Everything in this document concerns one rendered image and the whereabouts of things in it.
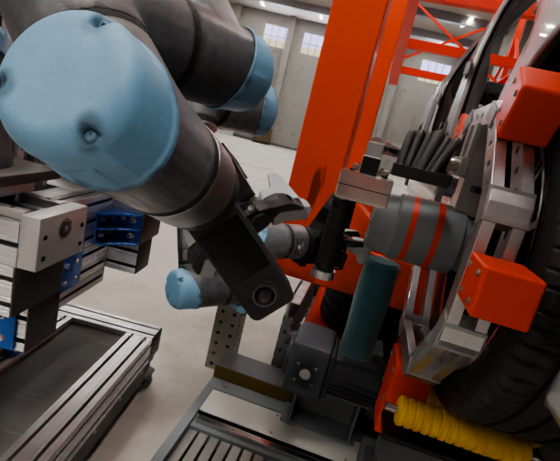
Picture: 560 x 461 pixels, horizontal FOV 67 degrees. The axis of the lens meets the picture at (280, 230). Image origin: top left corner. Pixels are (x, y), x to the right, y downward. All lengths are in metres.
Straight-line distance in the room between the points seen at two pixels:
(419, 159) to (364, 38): 0.73
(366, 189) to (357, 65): 0.70
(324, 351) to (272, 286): 0.93
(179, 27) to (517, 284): 0.48
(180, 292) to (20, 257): 0.26
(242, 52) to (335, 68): 1.01
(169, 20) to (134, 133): 0.14
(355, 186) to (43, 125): 0.58
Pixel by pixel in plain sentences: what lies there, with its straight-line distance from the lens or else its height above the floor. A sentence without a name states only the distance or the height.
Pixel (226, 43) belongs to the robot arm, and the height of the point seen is 1.04.
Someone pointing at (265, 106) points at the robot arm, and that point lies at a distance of 0.94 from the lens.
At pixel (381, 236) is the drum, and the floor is 0.83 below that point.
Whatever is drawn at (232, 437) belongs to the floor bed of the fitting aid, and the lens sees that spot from 1.43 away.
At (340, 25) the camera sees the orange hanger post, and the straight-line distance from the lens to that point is 1.40.
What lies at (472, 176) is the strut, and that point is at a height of 0.99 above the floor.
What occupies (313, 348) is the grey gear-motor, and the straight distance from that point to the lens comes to 1.29.
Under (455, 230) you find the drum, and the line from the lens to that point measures 0.88.
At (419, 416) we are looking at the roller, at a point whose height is 0.53.
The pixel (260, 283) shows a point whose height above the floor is 0.86.
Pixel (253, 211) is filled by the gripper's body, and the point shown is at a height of 0.91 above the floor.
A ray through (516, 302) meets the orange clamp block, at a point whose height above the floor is 0.85.
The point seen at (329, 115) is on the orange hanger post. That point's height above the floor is 1.06.
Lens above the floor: 0.99
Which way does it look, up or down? 13 degrees down
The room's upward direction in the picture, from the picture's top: 14 degrees clockwise
